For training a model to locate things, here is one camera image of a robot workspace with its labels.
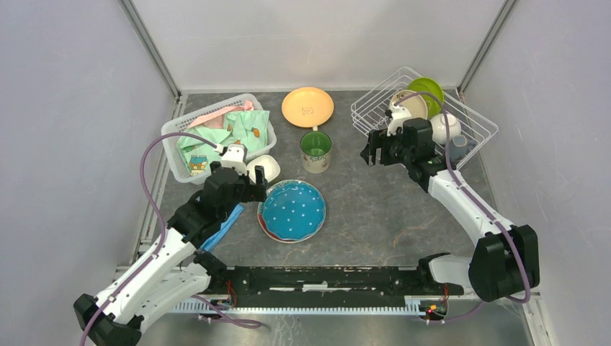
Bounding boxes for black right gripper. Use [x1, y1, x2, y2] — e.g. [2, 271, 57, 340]
[361, 128, 414, 166]

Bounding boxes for cream floral plate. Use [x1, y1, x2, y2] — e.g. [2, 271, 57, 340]
[389, 89, 428, 120]

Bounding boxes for green interior mug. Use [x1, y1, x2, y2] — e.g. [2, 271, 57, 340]
[300, 126, 332, 174]

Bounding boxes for white round bowl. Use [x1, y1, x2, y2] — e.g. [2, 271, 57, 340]
[429, 112, 462, 146]

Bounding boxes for lime green plate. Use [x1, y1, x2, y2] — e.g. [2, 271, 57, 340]
[408, 77, 444, 119]

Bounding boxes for small white blue cup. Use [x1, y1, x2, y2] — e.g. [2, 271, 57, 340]
[449, 135, 478, 164]

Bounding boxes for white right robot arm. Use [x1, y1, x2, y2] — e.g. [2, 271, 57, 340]
[360, 118, 540, 303]

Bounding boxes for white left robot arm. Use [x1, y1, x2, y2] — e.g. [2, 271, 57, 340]
[73, 162, 267, 345]

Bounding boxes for blue dotted plate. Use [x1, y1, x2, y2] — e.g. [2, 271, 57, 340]
[260, 182, 326, 241]

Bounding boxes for green printed cloth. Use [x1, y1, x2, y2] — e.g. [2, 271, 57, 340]
[177, 110, 269, 176]

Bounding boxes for pink cloth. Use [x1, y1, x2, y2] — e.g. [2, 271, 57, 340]
[187, 101, 254, 128]

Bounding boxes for blue printed cloth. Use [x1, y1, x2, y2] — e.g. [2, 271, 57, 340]
[200, 205, 244, 252]

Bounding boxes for orange plate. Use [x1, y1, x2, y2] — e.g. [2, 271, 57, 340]
[281, 87, 334, 130]

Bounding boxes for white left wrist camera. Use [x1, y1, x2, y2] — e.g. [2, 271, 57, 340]
[214, 143, 247, 175]

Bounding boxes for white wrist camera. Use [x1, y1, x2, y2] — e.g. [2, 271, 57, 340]
[385, 106, 412, 136]
[214, 143, 247, 175]

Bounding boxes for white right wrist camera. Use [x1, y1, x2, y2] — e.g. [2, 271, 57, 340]
[385, 106, 412, 136]

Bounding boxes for white wire dish rack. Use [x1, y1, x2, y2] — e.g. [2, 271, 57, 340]
[350, 66, 499, 169]

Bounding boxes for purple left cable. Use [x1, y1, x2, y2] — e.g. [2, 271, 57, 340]
[79, 133, 218, 346]

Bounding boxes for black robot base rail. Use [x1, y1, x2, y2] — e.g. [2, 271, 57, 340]
[193, 252, 464, 308]

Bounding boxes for aluminium corner post right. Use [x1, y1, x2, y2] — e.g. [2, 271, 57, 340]
[456, 0, 519, 97]

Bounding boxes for aluminium corner post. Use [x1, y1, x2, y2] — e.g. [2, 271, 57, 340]
[456, 0, 519, 97]
[118, 0, 182, 99]

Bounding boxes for aluminium corner post left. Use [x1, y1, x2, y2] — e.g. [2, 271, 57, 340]
[118, 0, 182, 99]

